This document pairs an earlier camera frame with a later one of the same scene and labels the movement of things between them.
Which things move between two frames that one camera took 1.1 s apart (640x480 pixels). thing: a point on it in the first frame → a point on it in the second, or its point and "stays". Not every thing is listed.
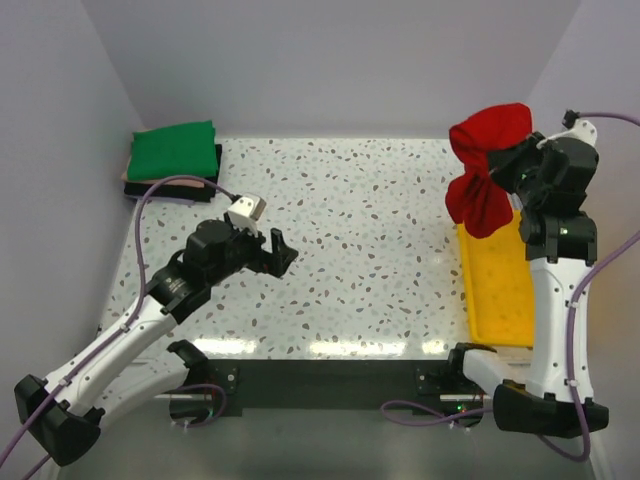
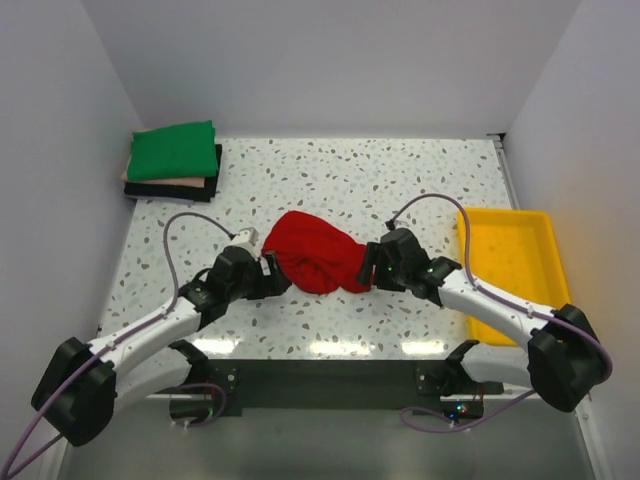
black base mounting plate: [255, 386] stays
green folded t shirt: [179, 150] stays
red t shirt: [478, 199] → [316, 255]
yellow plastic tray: [498, 286] stays
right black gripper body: [516, 172] → [391, 276]
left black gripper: [274, 263] → [272, 284]
